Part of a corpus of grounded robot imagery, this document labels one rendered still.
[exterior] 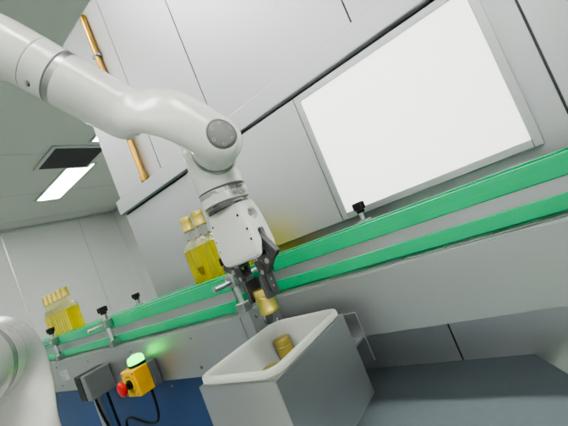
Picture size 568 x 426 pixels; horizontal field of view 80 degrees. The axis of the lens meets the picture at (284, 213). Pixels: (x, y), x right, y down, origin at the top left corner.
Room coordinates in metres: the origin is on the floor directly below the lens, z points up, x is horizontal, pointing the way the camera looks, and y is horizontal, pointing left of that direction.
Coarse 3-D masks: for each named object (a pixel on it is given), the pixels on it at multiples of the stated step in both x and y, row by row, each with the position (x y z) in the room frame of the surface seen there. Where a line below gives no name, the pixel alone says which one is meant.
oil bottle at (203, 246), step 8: (208, 232) 0.96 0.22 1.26; (200, 240) 0.95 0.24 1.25; (208, 240) 0.94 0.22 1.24; (200, 248) 0.95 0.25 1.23; (208, 248) 0.93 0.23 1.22; (200, 256) 0.96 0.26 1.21; (208, 256) 0.94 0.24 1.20; (208, 264) 0.95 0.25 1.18; (216, 264) 0.94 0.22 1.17; (208, 272) 0.95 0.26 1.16; (216, 272) 0.93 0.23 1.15
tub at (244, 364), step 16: (288, 320) 0.71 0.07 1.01; (304, 320) 0.68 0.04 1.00; (320, 320) 0.66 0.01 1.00; (256, 336) 0.68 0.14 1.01; (272, 336) 0.71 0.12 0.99; (304, 336) 0.69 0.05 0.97; (240, 352) 0.64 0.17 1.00; (256, 352) 0.66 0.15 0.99; (272, 352) 0.69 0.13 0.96; (224, 368) 0.60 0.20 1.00; (240, 368) 0.62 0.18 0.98; (256, 368) 0.65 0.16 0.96; (272, 368) 0.48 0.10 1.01; (208, 384) 0.54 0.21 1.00
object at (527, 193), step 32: (544, 160) 0.49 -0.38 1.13; (480, 192) 0.55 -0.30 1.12; (512, 192) 0.52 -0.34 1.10; (544, 192) 0.51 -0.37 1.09; (384, 224) 0.64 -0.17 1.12; (416, 224) 0.61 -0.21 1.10; (448, 224) 0.59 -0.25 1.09; (480, 224) 0.56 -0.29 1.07; (512, 224) 0.53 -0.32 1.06; (288, 256) 0.78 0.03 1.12; (320, 256) 0.73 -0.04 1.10; (352, 256) 0.69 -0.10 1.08; (384, 256) 0.66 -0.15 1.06
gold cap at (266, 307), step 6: (258, 288) 0.61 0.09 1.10; (258, 294) 0.58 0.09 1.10; (264, 294) 0.58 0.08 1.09; (258, 300) 0.59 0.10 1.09; (264, 300) 0.58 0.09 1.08; (270, 300) 0.59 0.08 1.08; (258, 306) 0.59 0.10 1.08; (264, 306) 0.58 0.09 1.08; (270, 306) 0.58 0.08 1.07; (276, 306) 0.59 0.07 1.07; (264, 312) 0.58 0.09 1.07; (270, 312) 0.58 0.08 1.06
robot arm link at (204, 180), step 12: (192, 156) 0.54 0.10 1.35; (192, 168) 0.57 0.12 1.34; (204, 168) 0.54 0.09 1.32; (228, 168) 0.56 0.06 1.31; (192, 180) 0.58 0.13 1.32; (204, 180) 0.56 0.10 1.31; (216, 180) 0.56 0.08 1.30; (228, 180) 0.56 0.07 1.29; (240, 180) 0.58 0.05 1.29; (204, 192) 0.57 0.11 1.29
